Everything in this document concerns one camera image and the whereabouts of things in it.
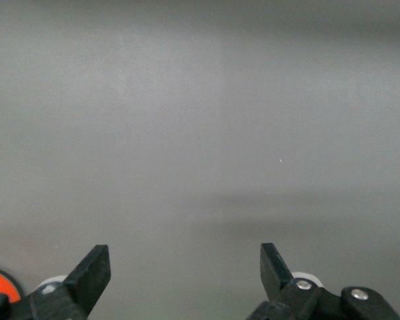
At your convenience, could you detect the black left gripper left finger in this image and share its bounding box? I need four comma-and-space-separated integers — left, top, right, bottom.
21, 245, 111, 320

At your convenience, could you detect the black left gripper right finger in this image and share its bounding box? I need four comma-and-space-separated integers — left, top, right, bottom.
246, 243, 400, 320

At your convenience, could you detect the dark grey table mat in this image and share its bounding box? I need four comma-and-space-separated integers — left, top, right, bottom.
0, 0, 400, 320

